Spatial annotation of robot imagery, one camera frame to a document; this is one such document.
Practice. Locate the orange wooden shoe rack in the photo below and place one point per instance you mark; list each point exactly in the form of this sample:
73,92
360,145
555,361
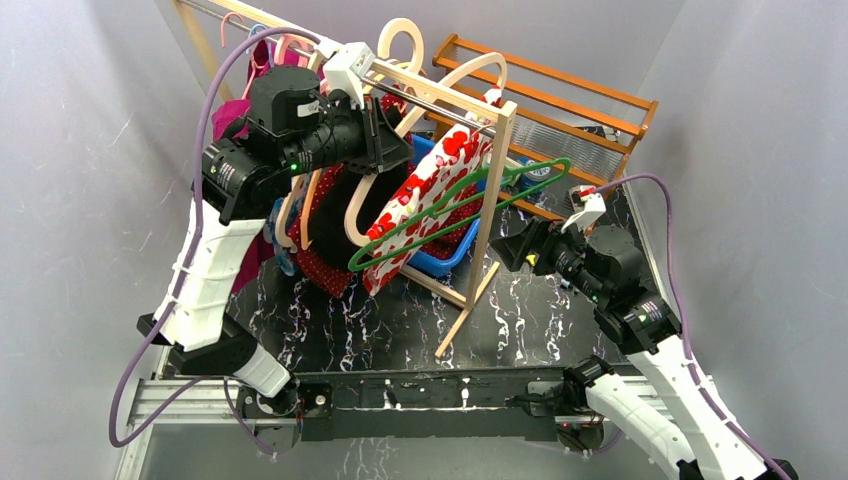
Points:
562,115

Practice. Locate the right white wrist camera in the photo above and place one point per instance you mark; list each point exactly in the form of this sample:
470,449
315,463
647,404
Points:
589,206

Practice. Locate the black base frame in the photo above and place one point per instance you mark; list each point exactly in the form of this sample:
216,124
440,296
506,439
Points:
531,403

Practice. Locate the white red poppy garment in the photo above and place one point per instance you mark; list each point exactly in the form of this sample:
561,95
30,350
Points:
457,154

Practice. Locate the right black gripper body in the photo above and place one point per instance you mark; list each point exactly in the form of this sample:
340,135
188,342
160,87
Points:
560,252

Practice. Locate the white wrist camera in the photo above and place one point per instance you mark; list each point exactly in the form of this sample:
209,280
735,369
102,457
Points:
345,70
589,206

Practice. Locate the black garment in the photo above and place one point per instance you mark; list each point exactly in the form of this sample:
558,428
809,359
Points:
326,224

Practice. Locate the blue plastic bin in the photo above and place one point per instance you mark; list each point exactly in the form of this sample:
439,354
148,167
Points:
423,262

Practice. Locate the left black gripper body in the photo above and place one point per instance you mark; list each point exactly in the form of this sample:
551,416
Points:
374,134

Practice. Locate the green velvet hanger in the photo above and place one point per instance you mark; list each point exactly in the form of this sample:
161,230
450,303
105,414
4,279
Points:
365,257

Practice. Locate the red polka dot skirt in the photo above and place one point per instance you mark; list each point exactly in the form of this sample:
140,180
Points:
444,247

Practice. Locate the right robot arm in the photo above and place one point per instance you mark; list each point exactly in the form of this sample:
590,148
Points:
694,438

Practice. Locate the wooden clothes rack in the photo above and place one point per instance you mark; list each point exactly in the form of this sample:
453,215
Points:
477,284

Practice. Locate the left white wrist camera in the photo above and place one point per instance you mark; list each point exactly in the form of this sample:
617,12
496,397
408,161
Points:
345,70

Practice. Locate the cream wooden hanger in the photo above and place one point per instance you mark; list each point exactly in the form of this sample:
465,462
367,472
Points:
429,95

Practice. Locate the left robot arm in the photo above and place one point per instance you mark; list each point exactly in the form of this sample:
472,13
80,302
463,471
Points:
290,129

